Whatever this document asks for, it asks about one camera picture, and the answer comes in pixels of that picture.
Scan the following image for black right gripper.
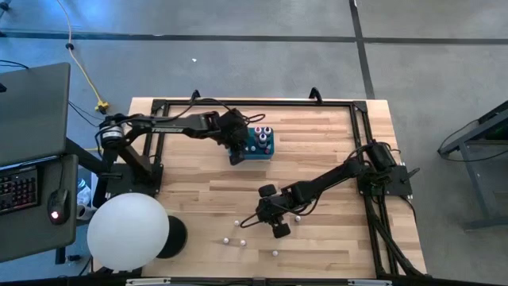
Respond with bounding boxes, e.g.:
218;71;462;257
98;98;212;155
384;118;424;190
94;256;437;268
256;183;292;240

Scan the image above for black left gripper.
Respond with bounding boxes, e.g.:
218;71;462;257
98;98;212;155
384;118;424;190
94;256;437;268
216;107;251;167

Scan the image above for teal plastic bin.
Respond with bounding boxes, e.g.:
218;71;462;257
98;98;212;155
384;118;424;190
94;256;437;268
229;126;276;161

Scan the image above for black round disc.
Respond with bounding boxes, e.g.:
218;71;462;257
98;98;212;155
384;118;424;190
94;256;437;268
156;214;189;260

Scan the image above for white sphere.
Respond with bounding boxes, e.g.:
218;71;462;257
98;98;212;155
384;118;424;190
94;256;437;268
87;192;171;272

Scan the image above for black desk support beam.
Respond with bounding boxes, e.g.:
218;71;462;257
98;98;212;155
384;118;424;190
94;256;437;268
64;136;110;176

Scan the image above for clear plastic bottle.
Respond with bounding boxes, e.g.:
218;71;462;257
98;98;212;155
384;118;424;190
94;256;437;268
76;177;93;206

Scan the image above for white cup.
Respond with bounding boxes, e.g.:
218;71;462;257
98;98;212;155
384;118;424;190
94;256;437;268
75;203;97;222

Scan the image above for black computer mouse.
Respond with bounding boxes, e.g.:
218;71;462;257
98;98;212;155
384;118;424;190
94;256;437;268
47;187;71;226

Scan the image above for grey laptop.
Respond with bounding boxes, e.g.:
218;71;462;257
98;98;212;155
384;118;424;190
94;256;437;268
0;62;72;168

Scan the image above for grey metal stand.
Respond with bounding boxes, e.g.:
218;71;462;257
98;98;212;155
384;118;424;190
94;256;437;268
437;100;508;232

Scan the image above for grey side desk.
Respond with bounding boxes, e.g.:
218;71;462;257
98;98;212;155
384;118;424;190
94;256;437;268
0;153;79;264

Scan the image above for backlit black keyboard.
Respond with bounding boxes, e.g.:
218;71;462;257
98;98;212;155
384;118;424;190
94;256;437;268
0;165;40;216

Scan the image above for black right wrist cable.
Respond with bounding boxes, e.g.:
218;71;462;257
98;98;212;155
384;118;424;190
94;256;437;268
239;212;260;230

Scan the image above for black aluminium table frame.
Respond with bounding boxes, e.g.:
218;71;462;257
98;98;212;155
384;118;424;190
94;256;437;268
141;87;429;279

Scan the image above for silver metal bracket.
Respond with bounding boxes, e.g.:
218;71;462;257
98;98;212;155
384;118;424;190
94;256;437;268
348;279;393;286
125;277;171;286

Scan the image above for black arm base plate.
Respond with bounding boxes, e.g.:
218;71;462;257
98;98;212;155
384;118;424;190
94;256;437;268
94;160;164;208
355;164;421;199

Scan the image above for yellow power cable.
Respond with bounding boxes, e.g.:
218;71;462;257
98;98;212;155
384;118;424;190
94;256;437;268
55;0;111;115

